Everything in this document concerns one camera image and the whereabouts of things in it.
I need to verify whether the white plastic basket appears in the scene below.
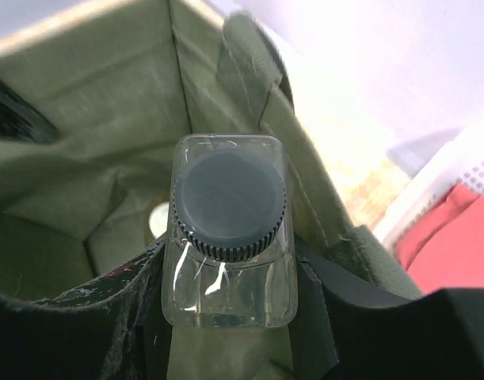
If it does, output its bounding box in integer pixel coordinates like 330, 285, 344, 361
373, 126, 484, 253

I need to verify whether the clear square bottle black cap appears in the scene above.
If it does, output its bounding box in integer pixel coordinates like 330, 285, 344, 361
161, 135, 298, 329

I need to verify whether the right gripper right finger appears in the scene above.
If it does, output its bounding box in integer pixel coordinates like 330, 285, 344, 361
291, 241, 484, 379

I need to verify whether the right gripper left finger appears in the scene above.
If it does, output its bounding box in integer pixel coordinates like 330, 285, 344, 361
0, 237, 172, 379

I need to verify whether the red folded cloth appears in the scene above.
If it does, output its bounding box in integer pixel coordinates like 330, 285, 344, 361
395, 184, 484, 294

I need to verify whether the amber bottle white cap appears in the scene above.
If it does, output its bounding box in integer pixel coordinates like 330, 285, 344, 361
148, 202, 169, 238

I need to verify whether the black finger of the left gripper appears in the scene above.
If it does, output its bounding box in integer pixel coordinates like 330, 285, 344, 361
0, 79, 59, 144

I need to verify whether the green canvas bag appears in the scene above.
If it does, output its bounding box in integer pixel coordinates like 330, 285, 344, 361
0, 1, 421, 379

